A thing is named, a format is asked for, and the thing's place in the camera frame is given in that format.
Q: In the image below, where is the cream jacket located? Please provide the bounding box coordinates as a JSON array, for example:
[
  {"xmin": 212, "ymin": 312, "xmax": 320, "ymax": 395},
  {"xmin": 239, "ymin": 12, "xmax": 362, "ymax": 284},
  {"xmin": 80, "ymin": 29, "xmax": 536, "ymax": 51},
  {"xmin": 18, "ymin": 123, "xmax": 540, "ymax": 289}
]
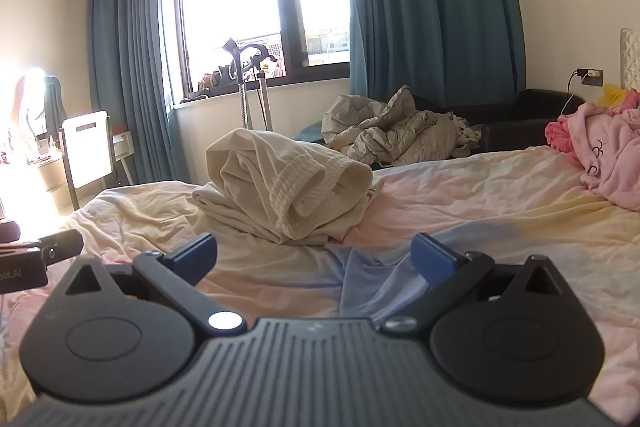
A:
[{"xmin": 192, "ymin": 127, "xmax": 383, "ymax": 245}]

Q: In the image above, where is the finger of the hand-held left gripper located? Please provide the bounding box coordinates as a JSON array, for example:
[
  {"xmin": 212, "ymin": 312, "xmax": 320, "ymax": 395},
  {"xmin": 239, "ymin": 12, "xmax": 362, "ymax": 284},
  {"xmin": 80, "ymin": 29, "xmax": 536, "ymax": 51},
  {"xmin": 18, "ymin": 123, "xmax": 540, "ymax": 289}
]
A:
[{"xmin": 37, "ymin": 229, "xmax": 85, "ymax": 269}]

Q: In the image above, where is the hot pink cloth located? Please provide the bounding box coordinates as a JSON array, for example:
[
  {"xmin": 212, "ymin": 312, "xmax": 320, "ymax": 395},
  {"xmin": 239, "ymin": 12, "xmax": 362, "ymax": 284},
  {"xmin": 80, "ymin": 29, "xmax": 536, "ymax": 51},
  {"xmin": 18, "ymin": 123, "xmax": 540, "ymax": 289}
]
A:
[{"xmin": 545, "ymin": 117, "xmax": 586, "ymax": 155}]

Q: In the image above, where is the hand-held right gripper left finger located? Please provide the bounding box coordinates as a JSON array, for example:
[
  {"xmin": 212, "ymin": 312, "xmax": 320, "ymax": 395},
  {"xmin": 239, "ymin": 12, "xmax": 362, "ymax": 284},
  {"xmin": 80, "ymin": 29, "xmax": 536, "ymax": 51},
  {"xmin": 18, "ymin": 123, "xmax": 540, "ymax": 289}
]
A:
[{"xmin": 45, "ymin": 233, "xmax": 246, "ymax": 335}]

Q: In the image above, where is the pastel bed sheet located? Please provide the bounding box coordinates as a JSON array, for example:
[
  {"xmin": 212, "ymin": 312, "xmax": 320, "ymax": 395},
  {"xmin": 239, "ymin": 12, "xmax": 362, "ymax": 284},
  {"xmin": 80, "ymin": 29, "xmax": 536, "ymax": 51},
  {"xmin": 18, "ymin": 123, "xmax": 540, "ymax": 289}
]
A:
[{"xmin": 0, "ymin": 142, "xmax": 640, "ymax": 427}]

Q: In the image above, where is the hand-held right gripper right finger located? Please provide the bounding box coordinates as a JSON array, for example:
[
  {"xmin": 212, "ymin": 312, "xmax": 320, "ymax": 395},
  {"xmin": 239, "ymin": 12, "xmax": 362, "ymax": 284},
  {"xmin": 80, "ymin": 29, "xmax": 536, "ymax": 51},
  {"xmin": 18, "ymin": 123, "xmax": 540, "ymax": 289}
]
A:
[{"xmin": 382, "ymin": 233, "xmax": 573, "ymax": 335}]

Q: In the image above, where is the black sofa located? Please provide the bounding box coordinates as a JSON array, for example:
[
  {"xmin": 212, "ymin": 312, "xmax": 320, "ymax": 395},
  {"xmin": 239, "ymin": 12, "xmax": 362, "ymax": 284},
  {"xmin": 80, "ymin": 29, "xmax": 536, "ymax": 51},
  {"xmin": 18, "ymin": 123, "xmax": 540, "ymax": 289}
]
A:
[{"xmin": 295, "ymin": 89, "xmax": 586, "ymax": 170}]

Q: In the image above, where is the light pink garment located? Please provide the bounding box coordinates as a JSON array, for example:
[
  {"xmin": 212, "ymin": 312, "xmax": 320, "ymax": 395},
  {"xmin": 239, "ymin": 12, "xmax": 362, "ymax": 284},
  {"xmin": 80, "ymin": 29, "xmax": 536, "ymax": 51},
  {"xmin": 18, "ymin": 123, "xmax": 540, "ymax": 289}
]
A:
[{"xmin": 580, "ymin": 94, "xmax": 640, "ymax": 212}]

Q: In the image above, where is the blue curtain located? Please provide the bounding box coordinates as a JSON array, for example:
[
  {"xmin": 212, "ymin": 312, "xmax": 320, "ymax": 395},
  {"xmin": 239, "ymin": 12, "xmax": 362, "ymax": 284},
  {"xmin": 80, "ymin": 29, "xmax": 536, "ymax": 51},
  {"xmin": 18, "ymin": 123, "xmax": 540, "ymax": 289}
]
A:
[
  {"xmin": 340, "ymin": 0, "xmax": 526, "ymax": 100},
  {"xmin": 90, "ymin": 0, "xmax": 186, "ymax": 188}
]

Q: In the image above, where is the teal cloth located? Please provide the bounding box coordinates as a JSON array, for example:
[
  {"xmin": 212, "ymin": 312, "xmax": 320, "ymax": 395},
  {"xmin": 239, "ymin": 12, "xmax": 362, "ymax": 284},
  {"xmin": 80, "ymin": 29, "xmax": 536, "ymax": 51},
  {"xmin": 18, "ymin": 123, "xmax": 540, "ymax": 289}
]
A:
[{"xmin": 295, "ymin": 122, "xmax": 326, "ymax": 142}]

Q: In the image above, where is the dark framed window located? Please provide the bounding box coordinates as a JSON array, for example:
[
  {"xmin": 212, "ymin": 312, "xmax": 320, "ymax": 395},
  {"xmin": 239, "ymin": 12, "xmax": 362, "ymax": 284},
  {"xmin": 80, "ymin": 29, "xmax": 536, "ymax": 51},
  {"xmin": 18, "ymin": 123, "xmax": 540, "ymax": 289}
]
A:
[{"xmin": 167, "ymin": 0, "xmax": 353, "ymax": 100}]

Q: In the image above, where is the garment steamer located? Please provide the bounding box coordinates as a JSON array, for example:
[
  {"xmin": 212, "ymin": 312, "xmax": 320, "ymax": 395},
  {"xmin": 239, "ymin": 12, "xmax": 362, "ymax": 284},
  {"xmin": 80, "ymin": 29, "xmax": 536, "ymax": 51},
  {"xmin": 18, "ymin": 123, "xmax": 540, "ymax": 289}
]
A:
[{"xmin": 220, "ymin": 37, "xmax": 278, "ymax": 132}]

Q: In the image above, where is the charger cable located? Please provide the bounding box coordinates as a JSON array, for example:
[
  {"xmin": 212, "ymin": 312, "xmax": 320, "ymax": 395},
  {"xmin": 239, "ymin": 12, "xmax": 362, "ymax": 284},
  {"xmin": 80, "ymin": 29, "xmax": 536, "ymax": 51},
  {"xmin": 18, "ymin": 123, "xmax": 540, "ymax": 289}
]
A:
[{"xmin": 560, "ymin": 69, "xmax": 591, "ymax": 115}]

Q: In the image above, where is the white padded headboard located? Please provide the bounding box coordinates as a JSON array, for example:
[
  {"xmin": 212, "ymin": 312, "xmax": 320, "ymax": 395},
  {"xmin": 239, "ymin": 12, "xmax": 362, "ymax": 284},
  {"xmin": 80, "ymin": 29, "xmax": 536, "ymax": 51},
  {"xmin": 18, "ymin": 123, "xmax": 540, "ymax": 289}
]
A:
[{"xmin": 619, "ymin": 27, "xmax": 640, "ymax": 90}]

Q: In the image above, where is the grey quilted jacket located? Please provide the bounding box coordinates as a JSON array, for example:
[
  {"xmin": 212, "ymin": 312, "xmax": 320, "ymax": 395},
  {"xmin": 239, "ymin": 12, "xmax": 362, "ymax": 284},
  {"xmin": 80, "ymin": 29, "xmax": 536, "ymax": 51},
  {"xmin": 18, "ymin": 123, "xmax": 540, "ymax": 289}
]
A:
[{"xmin": 320, "ymin": 84, "xmax": 481, "ymax": 168}]

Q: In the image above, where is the oval mirror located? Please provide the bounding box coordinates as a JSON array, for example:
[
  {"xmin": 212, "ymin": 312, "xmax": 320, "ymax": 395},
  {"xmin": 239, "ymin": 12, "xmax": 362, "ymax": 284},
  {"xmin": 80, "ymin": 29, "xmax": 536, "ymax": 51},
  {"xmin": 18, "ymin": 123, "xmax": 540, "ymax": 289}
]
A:
[{"xmin": 15, "ymin": 67, "xmax": 66, "ymax": 140}]

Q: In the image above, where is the bright yellow object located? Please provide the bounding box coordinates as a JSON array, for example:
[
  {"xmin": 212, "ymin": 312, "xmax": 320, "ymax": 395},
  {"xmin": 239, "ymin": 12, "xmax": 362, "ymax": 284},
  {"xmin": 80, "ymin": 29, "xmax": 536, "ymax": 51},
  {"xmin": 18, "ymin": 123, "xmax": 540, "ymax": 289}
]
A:
[{"xmin": 600, "ymin": 83, "xmax": 628, "ymax": 108}]

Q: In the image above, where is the cluster of small ornaments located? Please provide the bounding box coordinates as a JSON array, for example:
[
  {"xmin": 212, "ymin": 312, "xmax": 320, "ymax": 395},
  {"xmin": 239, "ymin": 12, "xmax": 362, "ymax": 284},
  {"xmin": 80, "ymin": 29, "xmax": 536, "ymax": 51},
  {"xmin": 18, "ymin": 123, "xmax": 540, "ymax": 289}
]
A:
[{"xmin": 180, "ymin": 62, "xmax": 286, "ymax": 102}]

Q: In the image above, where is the dark chair with white back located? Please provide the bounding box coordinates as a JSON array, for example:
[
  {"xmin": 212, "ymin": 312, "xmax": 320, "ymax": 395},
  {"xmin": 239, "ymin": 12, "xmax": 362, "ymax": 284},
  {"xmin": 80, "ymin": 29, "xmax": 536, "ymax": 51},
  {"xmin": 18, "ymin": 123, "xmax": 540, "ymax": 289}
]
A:
[{"xmin": 59, "ymin": 109, "xmax": 136, "ymax": 210}]

